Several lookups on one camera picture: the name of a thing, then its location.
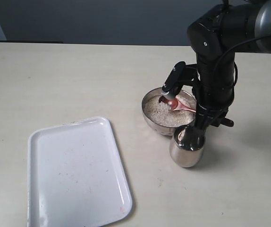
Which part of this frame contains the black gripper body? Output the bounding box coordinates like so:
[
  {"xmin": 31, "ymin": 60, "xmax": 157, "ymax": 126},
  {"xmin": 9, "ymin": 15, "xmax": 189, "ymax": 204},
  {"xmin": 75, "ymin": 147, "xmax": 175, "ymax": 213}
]
[{"xmin": 180, "ymin": 63, "xmax": 235, "ymax": 109}]

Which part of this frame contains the brown wooden spoon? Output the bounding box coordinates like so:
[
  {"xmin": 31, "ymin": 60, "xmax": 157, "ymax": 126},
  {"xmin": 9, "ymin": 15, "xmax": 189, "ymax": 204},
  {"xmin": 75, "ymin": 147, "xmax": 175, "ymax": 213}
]
[{"xmin": 159, "ymin": 96, "xmax": 234, "ymax": 127}]

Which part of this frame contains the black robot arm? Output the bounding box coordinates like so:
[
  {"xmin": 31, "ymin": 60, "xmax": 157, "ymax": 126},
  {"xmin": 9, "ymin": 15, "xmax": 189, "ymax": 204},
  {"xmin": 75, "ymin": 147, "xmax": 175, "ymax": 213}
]
[{"xmin": 161, "ymin": 0, "xmax": 271, "ymax": 134}]

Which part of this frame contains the white rice in bowl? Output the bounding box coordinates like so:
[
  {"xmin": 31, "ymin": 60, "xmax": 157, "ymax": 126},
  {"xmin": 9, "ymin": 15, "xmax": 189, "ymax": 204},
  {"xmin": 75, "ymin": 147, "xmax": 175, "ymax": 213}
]
[{"xmin": 144, "ymin": 95, "xmax": 195, "ymax": 128}]

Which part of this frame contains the steel cup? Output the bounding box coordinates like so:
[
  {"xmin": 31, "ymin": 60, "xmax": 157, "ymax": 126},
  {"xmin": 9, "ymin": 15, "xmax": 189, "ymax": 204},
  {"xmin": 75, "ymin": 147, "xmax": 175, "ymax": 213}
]
[{"xmin": 169, "ymin": 125, "xmax": 206, "ymax": 168}]

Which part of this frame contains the steel bowl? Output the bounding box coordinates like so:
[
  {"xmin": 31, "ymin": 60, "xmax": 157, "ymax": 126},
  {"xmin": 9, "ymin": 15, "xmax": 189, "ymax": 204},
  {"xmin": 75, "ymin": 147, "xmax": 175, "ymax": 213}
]
[{"xmin": 142, "ymin": 87, "xmax": 195, "ymax": 136}]

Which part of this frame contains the white rectangular plastic tray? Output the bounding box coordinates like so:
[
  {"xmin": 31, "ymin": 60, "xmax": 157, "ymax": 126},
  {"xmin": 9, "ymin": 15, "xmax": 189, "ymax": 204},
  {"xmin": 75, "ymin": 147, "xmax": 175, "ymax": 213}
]
[{"xmin": 27, "ymin": 116, "xmax": 133, "ymax": 227}]

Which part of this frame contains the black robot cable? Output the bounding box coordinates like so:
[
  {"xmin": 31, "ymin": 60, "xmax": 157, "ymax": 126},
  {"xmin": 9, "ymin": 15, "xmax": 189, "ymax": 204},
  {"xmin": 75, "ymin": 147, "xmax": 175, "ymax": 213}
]
[{"xmin": 211, "ymin": 35, "xmax": 263, "ymax": 95}]

